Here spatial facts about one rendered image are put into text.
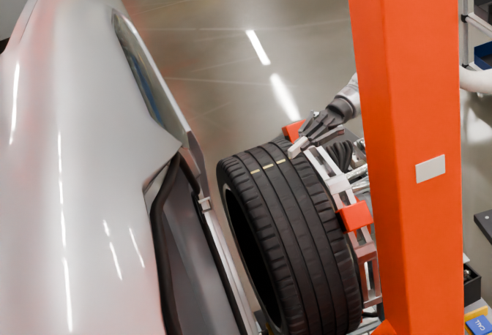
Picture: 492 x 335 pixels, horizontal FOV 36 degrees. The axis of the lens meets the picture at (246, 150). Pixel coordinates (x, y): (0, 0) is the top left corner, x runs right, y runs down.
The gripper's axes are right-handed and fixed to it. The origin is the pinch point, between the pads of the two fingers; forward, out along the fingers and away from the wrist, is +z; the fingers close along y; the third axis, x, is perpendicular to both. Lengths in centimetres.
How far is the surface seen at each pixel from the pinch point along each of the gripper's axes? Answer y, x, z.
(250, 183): 8.1, -9.6, 13.0
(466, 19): 65, -107, -201
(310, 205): -9.1, -12.4, 6.6
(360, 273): -25.4, -33.6, 4.9
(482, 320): -50, -74, -27
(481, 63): 53, -132, -200
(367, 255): -25.6, -27.5, 1.9
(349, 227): -21.8, -14.3, 4.6
